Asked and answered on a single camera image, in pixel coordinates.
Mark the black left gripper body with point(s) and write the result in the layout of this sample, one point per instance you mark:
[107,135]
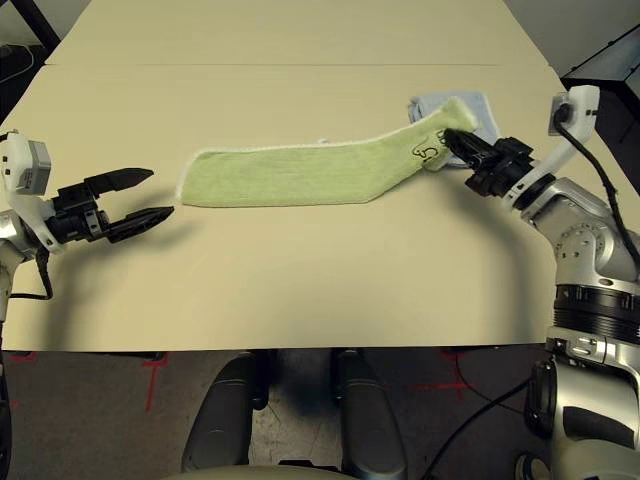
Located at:
[80,217]

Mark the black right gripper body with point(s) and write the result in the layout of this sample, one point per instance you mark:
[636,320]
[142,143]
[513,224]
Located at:
[502,167]

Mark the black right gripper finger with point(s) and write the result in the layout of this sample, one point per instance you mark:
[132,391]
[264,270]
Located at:
[472,141]
[467,156]

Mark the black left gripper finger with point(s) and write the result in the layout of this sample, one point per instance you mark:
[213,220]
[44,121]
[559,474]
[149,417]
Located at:
[120,179]
[140,224]

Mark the green towel with white trim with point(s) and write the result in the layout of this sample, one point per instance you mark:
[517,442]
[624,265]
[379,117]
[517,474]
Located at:
[280,175]

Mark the folded light blue towel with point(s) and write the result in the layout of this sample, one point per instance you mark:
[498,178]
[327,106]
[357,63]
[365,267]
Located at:
[425,107]

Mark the beige robot torso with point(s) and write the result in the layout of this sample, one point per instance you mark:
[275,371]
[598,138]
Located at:
[260,474]

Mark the grey round disc object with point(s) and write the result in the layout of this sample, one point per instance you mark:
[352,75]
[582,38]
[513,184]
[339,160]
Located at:
[532,467]

